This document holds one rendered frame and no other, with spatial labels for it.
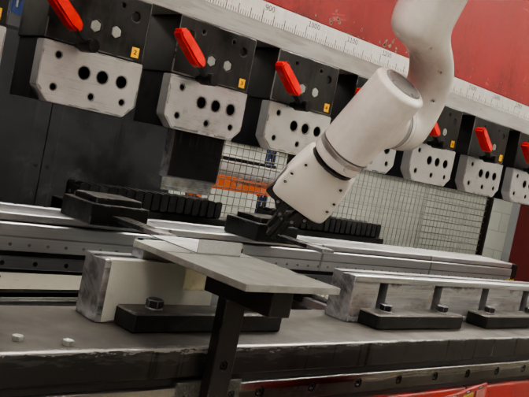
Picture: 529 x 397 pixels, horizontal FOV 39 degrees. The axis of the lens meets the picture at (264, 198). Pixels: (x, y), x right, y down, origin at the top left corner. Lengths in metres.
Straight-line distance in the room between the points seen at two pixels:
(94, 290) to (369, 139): 0.46
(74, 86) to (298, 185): 0.37
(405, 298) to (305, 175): 0.56
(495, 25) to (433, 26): 0.67
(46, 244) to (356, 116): 0.60
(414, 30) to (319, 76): 0.29
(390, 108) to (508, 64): 0.75
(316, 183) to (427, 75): 0.23
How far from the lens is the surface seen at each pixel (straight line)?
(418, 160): 1.55
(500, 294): 1.97
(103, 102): 1.06
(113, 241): 1.43
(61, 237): 1.38
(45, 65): 1.02
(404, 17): 1.08
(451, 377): 1.64
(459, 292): 1.81
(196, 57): 1.09
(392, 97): 1.07
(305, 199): 1.18
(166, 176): 1.17
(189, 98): 1.14
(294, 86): 1.22
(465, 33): 1.65
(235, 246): 1.17
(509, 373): 1.85
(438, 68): 1.14
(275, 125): 1.25
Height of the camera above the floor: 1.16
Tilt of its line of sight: 3 degrees down
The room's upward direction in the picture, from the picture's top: 11 degrees clockwise
